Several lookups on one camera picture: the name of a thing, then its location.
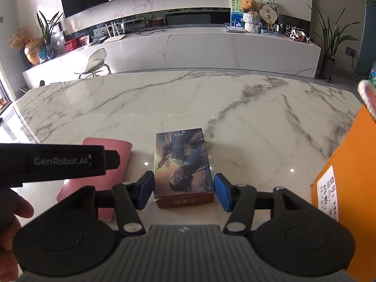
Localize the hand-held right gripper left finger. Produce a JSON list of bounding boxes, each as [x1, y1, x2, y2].
[[59, 170, 155, 236]]

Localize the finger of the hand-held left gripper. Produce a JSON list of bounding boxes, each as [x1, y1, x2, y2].
[[105, 150, 121, 170]]

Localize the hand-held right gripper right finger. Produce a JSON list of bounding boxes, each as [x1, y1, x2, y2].
[[214, 173, 315, 236]]

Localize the pink leather card holder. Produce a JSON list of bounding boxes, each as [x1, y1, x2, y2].
[[56, 137, 133, 221]]

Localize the dark illustrated card box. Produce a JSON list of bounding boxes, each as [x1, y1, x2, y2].
[[153, 128, 215, 210]]

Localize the orange cardboard box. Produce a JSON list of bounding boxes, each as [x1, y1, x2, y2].
[[310, 104, 376, 282]]

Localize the white pink crochet bunny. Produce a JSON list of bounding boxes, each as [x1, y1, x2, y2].
[[357, 79, 376, 122]]

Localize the person's left hand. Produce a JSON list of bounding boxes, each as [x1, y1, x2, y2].
[[0, 186, 35, 282]]

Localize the orange acorn-shaped ornament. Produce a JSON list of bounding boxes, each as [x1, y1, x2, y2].
[[23, 38, 45, 66]]

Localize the red gift box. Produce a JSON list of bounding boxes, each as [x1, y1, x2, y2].
[[63, 38, 80, 53]]

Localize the white router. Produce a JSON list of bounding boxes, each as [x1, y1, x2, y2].
[[101, 20, 126, 44]]

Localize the dried flowers in dark vase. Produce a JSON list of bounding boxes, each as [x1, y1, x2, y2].
[[9, 29, 31, 71]]

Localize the leafy plant in blue vase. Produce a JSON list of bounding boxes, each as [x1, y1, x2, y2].
[[37, 10, 63, 61]]

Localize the white marble television console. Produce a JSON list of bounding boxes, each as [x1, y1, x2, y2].
[[22, 26, 321, 90]]

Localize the potted long-leaf plant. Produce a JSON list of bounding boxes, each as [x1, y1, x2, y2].
[[305, 2, 361, 80]]

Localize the teddy bear bouquet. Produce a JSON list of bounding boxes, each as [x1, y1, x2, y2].
[[239, 0, 262, 33]]

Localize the black white toy cars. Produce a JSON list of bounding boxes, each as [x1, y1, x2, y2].
[[278, 25, 315, 44]]

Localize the green blue canvas painting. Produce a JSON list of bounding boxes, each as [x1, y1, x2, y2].
[[230, 0, 246, 27]]

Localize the round paper fan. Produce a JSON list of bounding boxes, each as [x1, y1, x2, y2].
[[258, 0, 279, 31]]

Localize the black console cables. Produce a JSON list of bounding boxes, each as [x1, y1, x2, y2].
[[133, 16, 172, 34]]

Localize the black power cable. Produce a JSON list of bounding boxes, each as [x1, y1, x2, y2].
[[352, 53, 371, 76]]

